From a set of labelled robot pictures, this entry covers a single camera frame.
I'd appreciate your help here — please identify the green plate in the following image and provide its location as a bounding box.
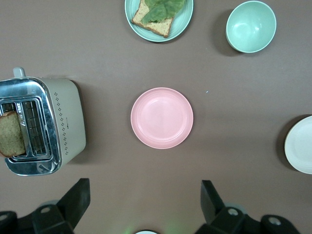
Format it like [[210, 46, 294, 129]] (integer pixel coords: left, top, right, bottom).
[[124, 0, 194, 43]]

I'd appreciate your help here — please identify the green lettuce leaf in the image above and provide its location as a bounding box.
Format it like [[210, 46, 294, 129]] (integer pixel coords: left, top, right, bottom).
[[140, 0, 186, 25]]

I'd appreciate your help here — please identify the pink shallow plate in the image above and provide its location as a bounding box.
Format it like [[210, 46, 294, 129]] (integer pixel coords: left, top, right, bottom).
[[130, 87, 195, 150]]

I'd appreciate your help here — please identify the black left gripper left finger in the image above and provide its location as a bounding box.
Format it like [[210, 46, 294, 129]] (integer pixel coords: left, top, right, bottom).
[[31, 178, 91, 234]]

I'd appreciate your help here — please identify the dark brown bread slice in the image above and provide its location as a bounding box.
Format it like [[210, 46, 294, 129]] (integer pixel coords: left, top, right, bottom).
[[0, 111, 27, 158]]

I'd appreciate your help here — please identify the beige and chrome toaster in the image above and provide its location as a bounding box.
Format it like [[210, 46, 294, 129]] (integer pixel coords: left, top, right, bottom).
[[0, 67, 87, 176]]

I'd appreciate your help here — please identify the light toast slice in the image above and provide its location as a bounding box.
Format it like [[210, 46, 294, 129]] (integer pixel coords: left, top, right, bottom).
[[131, 0, 175, 39]]

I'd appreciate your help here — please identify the beige shallow plate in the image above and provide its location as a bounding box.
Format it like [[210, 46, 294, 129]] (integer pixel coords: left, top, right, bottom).
[[284, 115, 312, 175]]

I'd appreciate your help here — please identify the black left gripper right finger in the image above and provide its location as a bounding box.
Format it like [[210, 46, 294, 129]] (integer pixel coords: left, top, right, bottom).
[[195, 180, 263, 234]]

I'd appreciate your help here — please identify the green bowl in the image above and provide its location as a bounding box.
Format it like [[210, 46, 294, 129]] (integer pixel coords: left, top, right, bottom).
[[225, 0, 277, 54]]

